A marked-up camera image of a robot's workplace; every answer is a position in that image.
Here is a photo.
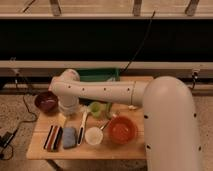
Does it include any blue grey sponge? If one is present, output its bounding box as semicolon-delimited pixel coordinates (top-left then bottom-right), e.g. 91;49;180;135
62;127;77;149

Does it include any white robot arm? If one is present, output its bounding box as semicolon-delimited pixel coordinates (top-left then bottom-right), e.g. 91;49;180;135
49;69;203;171

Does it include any orange red bowl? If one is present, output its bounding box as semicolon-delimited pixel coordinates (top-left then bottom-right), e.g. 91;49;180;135
108;116;138;145

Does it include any dark red bowl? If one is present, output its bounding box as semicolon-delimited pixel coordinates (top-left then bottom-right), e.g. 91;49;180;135
34;91;58;113

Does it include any green plastic tray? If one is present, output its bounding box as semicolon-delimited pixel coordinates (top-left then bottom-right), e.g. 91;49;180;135
77;68;120;82

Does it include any green plastic cup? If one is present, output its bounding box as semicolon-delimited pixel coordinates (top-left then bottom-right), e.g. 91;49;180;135
89;101;106;119

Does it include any yellow banana piece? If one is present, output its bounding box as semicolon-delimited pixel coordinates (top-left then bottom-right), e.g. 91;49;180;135
128;105;137;110

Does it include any metal spoon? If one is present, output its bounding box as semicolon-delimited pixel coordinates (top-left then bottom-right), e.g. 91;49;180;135
100;115;116;131

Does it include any white cup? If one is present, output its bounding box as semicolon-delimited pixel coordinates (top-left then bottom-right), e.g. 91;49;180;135
85;127;103;145

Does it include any striped red black block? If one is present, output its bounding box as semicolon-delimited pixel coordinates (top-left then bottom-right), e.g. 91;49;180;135
43;125;63;152

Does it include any black power adapter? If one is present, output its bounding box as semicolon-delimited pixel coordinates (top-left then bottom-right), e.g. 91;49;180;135
0;130;17;148

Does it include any black cable on floor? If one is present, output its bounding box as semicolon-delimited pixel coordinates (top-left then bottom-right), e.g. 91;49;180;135
0;71;39;161

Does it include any black hanging cable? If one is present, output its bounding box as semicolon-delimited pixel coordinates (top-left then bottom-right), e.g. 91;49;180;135
120;10;157;75

